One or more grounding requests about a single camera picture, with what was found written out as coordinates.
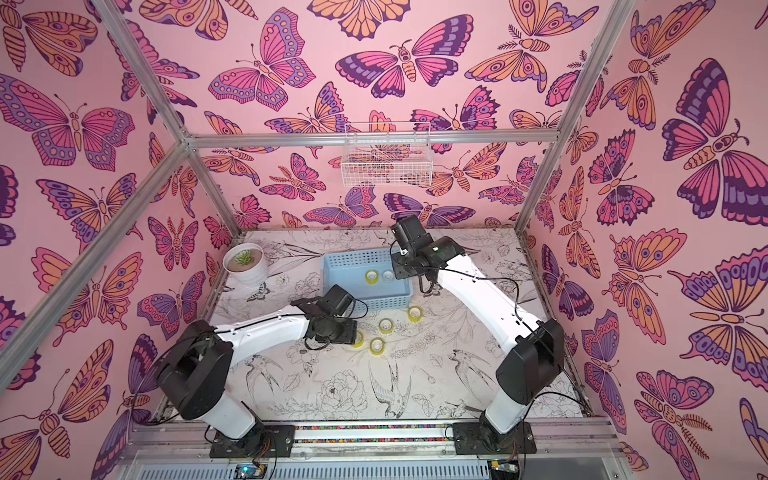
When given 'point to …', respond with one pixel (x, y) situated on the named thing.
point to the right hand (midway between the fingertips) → (397, 264)
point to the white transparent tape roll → (388, 276)
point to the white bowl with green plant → (246, 263)
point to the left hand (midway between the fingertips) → (352, 333)
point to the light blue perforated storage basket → (348, 267)
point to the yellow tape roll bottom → (377, 346)
